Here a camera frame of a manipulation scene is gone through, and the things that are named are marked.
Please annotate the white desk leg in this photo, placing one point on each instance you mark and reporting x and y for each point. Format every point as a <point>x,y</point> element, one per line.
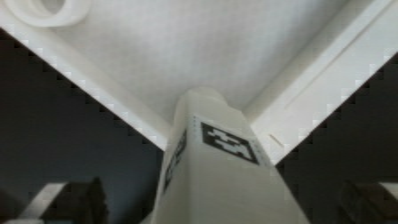
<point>220,187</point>

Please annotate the white desk top tray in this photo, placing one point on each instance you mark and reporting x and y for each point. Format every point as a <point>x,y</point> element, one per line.
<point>284,53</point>

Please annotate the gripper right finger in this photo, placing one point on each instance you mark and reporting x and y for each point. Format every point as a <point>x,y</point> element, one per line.
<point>389,186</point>

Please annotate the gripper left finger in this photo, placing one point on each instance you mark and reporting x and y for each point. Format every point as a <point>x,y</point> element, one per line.
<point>30,216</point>

